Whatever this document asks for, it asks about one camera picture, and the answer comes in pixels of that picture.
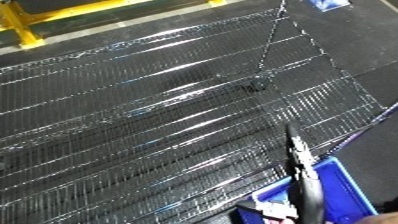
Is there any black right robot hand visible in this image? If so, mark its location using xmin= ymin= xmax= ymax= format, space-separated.
xmin=234 ymin=121 xmax=329 ymax=224

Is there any pink yellow blue soft toy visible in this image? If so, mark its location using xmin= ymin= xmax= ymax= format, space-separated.
xmin=250 ymin=196 xmax=303 ymax=224

